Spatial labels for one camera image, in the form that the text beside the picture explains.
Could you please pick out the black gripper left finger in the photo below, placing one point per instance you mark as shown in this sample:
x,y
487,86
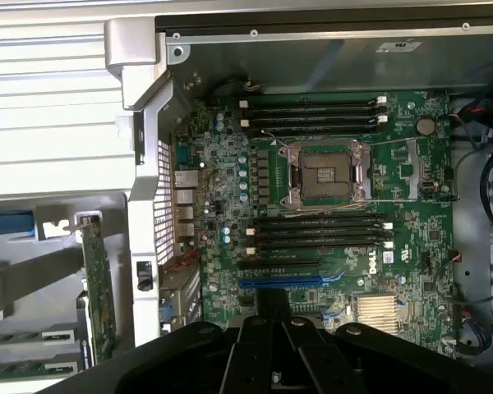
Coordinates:
x,y
250,353

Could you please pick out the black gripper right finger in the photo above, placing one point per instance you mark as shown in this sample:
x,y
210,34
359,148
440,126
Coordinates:
x,y
304,353

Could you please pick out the black RAM slot white clips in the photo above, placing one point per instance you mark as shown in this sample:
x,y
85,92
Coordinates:
x,y
320,248
312,102
320,229
312,121

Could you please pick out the green RAM stick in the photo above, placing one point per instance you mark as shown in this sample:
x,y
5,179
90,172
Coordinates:
x,y
24,370
16,337

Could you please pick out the blue expansion slot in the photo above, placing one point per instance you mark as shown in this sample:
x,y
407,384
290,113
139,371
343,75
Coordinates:
x,y
287,281

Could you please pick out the silver finned heat sink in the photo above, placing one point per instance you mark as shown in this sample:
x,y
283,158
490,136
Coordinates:
x,y
377,314

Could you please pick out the black expansion slot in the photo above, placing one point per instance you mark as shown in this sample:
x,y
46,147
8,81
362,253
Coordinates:
x,y
279,264

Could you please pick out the blue port connector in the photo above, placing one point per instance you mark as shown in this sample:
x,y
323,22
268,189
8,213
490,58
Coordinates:
x,y
166,312

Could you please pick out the black case latch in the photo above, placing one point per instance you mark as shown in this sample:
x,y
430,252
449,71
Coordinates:
x,y
144,275

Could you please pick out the metal rear port stack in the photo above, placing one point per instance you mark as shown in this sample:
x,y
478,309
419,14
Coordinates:
x,y
185,205

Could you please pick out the green graphics card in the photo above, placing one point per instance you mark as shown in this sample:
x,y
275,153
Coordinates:
x,y
99,287

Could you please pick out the green Dell motherboard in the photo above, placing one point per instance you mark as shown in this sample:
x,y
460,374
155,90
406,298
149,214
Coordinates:
x,y
415,230

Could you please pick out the metal CPU socket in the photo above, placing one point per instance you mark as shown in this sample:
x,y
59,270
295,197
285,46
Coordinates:
x,y
326,172

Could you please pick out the grey parts rack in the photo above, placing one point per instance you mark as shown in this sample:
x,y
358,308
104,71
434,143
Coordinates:
x,y
24,267

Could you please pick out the silver open PC case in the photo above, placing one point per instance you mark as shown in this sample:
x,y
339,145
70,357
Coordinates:
x,y
148,123

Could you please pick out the round coin cell battery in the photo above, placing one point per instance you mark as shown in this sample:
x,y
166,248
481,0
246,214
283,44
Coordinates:
x,y
426,126

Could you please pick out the blue block on rack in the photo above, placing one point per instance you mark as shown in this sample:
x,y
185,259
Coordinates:
x,y
8,225

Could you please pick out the white label sticker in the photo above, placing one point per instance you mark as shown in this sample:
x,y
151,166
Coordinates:
x,y
398,46

